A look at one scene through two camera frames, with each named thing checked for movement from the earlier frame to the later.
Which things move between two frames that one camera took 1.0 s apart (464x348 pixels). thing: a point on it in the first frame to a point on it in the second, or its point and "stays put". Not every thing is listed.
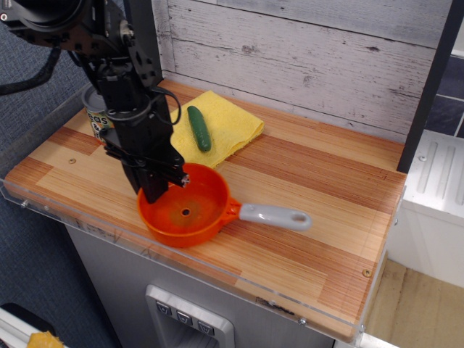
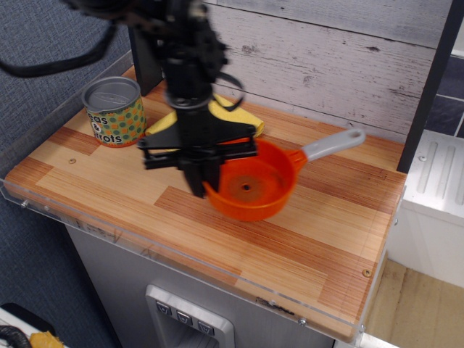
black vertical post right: [420, 120] stays put
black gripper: [150, 159] to [198, 146]
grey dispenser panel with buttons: [182, 324] stays put
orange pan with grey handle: [184, 217] to [252, 188]
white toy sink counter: [428, 234] stays put
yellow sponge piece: [43, 340] stays put
